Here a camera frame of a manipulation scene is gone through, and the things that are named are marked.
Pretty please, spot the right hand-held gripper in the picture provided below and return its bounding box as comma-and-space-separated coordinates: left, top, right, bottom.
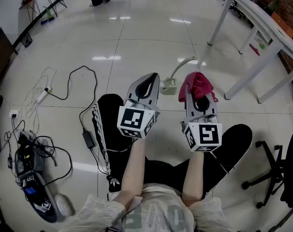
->
180, 87, 222, 153

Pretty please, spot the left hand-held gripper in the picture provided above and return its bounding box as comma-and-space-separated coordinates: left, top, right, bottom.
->
117, 72, 161, 139

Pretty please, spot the pink cloth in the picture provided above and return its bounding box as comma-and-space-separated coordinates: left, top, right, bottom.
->
178, 72, 219, 103

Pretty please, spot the person's right forearm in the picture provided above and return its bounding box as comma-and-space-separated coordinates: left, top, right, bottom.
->
181, 150, 205, 208

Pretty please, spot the person's left forearm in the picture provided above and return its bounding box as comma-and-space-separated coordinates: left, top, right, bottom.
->
118, 138, 147, 209

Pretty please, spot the person's left leg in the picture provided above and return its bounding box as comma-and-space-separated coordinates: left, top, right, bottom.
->
91, 93, 147, 193

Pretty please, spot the person's leg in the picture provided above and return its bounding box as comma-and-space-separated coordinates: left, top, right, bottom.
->
91, 93, 147, 193
144, 124, 253, 201

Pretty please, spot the person's right leg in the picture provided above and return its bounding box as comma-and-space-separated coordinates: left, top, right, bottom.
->
144, 124, 253, 201

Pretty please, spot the black power adapter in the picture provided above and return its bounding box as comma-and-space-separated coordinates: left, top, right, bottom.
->
82, 129, 97, 150

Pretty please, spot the red floor object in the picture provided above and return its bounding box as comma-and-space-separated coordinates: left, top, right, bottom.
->
249, 43, 261, 57

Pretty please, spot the black office chair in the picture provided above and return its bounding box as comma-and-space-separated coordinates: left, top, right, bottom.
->
229, 0, 245, 19
241, 123, 293, 210

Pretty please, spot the white power strip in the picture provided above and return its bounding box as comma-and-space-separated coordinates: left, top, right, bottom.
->
36, 86, 53, 104

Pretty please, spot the person's white shirt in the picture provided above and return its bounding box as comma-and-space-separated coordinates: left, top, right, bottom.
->
61, 184, 234, 232

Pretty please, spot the white table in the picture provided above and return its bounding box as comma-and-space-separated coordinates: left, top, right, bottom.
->
207, 0, 293, 104

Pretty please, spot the orange box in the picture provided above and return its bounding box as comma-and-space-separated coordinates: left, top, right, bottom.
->
272, 11, 293, 39

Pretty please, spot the green plastic object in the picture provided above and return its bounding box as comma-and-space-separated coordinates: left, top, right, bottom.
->
43, 6, 56, 22

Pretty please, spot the brown wooden cabinet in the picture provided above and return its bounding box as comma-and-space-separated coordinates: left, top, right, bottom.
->
0, 27, 18, 89

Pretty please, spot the black equipment backpack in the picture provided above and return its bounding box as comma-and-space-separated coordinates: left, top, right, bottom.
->
14, 129, 75, 224

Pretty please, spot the black power cable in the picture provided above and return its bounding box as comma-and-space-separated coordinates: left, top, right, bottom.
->
45, 65, 99, 133

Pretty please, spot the white cable bundle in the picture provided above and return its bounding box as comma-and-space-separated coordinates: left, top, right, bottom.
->
24, 66, 58, 135

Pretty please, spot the black wire basket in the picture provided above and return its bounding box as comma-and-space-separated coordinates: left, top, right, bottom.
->
23, 33, 33, 48

